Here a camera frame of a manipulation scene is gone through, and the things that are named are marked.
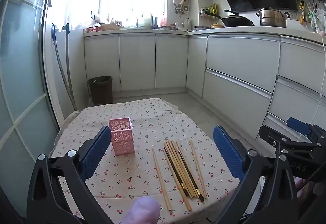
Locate person's right hand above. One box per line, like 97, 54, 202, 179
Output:
294, 177, 310, 199

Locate cherry print tablecloth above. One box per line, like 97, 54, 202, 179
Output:
50, 98, 242, 224

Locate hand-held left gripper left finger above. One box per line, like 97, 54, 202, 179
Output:
25, 126, 115, 224

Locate pile of wooden chopsticks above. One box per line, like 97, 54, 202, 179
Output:
152, 139, 208, 212

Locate person's left hand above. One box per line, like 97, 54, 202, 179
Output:
122, 197, 161, 224

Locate pink perforated utensil holder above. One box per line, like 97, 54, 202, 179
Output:
109, 117, 135, 156

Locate black wok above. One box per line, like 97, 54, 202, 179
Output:
204, 9, 254, 28

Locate stainless steel pot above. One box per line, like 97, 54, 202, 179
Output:
256, 7, 291, 28

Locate white kettle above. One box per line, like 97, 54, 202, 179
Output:
138, 14, 153, 28

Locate yellow-handled scissors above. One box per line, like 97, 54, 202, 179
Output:
297, 0, 305, 25

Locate brown trash bin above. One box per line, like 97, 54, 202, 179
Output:
87, 76, 114, 106

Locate white kitchen base cabinets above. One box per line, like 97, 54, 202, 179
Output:
84, 32, 326, 148

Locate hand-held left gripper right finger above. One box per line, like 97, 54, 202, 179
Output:
213, 125, 298, 224

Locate white cable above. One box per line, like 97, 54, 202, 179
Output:
307, 33, 326, 125

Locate black-tipped mop handle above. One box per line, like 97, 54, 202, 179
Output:
62, 23, 77, 110

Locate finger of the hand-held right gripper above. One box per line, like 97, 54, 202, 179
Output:
287, 117, 326, 138
259, 125, 319, 150

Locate frosted glass sliding door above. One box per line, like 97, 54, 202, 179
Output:
0, 0, 65, 214

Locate hanging kitchen tools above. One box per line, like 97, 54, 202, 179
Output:
306, 2, 326, 33

